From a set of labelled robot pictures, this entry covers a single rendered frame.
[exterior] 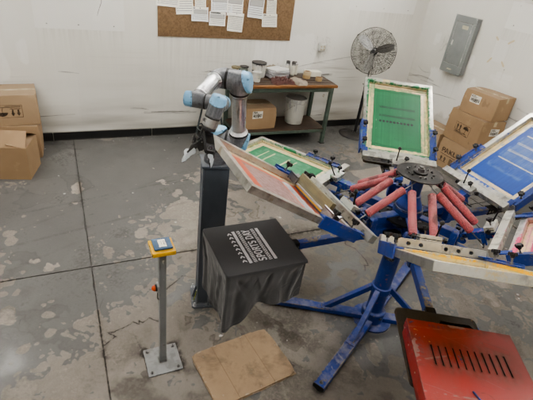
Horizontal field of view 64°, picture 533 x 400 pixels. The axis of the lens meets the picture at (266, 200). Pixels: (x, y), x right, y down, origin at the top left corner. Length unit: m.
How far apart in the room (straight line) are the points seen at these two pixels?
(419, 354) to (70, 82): 4.96
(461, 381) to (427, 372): 0.13
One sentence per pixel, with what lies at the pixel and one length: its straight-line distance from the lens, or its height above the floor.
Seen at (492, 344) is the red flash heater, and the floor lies 1.10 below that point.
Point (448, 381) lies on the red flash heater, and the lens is 1.89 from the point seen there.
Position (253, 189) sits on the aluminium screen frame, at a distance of 1.89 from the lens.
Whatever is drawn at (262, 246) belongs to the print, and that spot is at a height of 0.95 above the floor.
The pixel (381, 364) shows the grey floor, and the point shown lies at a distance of 3.34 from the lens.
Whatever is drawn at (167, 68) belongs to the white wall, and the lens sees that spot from 5.91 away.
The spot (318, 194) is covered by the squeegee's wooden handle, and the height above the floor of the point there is 1.27.
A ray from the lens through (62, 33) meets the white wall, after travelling 5.69.
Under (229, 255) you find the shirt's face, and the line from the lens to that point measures 2.39.
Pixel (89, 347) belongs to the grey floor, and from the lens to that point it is 3.25.
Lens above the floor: 2.44
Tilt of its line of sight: 31 degrees down
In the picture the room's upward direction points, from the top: 8 degrees clockwise
